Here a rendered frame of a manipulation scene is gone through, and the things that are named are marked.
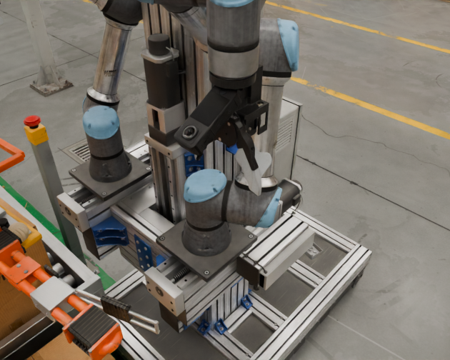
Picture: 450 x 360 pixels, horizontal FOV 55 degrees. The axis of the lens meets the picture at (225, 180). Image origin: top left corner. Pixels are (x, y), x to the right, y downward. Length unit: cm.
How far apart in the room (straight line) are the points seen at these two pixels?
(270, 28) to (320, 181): 228
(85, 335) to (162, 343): 120
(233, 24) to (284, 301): 176
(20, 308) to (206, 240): 83
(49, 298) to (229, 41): 65
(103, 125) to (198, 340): 109
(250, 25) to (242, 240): 82
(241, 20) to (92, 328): 63
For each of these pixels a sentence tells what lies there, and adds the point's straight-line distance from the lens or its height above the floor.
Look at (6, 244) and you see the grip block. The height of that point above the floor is 125.
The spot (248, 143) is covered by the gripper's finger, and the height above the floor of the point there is 162.
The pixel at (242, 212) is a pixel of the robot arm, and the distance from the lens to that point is 114.
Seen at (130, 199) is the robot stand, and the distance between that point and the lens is 162.
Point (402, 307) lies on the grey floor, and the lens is 261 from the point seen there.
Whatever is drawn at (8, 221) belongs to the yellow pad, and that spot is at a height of 113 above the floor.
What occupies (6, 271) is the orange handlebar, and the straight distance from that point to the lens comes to 108.
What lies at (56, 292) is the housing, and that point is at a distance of 100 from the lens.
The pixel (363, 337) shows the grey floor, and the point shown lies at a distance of 243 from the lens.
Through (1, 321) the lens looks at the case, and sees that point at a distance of 179.
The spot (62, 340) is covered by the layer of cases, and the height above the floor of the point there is 54.
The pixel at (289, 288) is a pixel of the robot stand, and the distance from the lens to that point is 226.
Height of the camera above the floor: 200
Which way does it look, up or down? 39 degrees down
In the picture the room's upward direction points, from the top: straight up
